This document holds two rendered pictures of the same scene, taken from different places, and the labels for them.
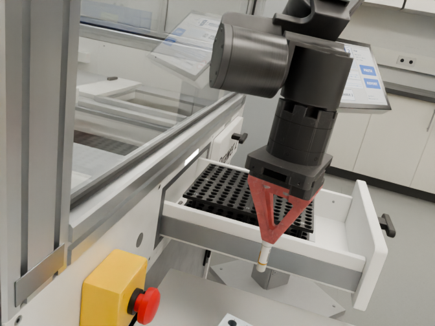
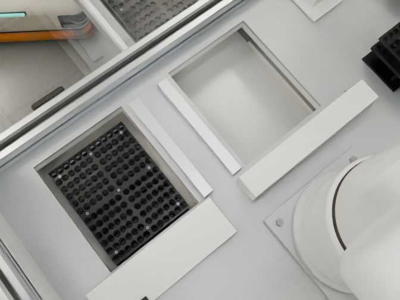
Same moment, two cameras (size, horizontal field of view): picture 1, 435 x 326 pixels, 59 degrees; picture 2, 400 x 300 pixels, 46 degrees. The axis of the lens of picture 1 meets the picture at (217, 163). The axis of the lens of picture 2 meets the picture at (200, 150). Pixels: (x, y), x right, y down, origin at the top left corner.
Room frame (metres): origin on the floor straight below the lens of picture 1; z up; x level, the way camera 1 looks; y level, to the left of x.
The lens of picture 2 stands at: (1.10, 0.38, 1.81)
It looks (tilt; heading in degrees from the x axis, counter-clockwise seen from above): 73 degrees down; 209
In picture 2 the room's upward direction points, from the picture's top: 12 degrees clockwise
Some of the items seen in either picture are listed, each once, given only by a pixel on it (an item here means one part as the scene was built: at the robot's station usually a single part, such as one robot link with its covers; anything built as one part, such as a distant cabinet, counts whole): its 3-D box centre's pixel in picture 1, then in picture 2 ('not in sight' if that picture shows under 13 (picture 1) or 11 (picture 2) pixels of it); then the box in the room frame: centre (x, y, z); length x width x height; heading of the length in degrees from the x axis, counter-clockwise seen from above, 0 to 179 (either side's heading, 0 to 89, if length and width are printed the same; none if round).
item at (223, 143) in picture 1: (226, 145); not in sight; (0.99, -0.02, 0.87); 0.29 x 0.02 x 0.11; 170
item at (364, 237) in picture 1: (360, 234); not in sight; (0.63, -0.27, 0.87); 0.29 x 0.02 x 0.11; 170
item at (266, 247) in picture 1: (264, 253); not in sight; (0.38, -0.07, 0.95); 0.01 x 0.01 x 0.05
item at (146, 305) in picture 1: (144, 304); not in sight; (0.35, 0.05, 0.88); 0.04 x 0.03 x 0.04; 170
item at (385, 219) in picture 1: (380, 223); not in sight; (0.62, -0.30, 0.91); 0.07 x 0.04 x 0.01; 170
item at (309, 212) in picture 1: (308, 207); not in sight; (0.64, -0.18, 0.90); 0.18 x 0.02 x 0.01; 170
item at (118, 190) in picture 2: not in sight; (120, 193); (1.03, 0.18, 0.87); 0.22 x 0.18 x 0.06; 80
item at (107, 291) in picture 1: (117, 295); not in sight; (0.35, 0.08, 0.88); 0.07 x 0.05 x 0.07; 170
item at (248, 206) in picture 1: (250, 207); not in sight; (0.66, -0.08, 0.87); 0.22 x 0.18 x 0.06; 80
